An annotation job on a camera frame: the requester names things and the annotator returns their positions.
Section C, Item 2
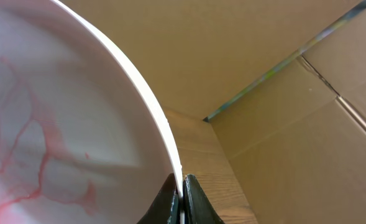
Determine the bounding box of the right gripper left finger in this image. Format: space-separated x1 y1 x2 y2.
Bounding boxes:
137 173 180 224

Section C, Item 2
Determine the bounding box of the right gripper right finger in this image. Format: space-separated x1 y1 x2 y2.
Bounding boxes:
183 174 224 224

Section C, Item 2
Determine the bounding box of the pink white plate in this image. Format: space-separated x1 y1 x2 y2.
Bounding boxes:
0 1 183 223

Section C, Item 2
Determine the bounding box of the brown cardboard wall panel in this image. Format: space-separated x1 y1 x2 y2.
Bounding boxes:
66 0 366 223

